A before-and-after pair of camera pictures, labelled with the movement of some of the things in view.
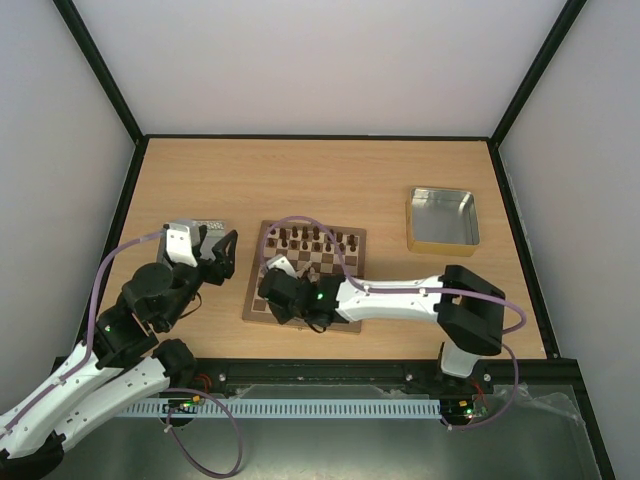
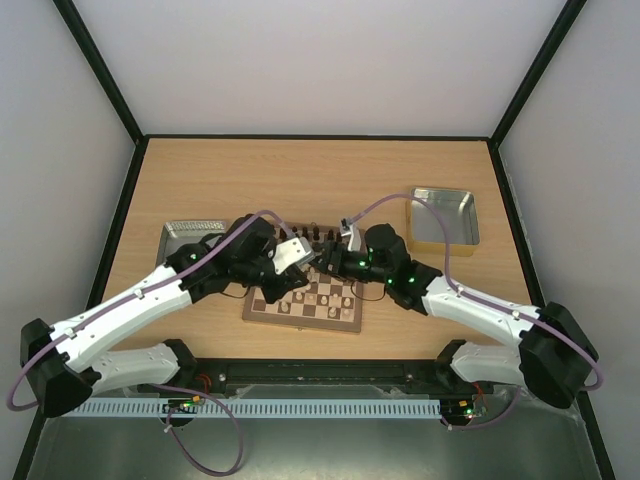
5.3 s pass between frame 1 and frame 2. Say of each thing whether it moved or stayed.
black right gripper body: moved
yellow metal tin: stayed
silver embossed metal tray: stayed
